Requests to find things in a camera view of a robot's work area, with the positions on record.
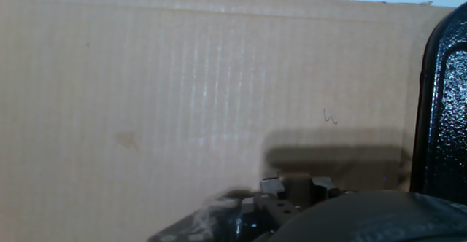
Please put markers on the small wooden block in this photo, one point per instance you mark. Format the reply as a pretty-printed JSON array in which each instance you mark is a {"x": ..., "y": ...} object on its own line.
[{"x": 297, "y": 189}]

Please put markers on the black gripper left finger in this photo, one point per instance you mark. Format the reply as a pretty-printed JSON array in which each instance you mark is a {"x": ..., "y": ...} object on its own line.
[{"x": 266, "y": 209}]

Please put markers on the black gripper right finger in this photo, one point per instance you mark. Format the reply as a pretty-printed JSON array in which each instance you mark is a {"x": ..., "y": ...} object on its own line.
[{"x": 324, "y": 187}]

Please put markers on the brown cardboard sheet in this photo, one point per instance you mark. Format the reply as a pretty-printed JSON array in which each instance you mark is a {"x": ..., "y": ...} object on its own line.
[{"x": 146, "y": 89}]

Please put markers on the black C-clamp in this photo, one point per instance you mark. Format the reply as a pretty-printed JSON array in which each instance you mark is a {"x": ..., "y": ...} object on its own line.
[{"x": 445, "y": 125}]

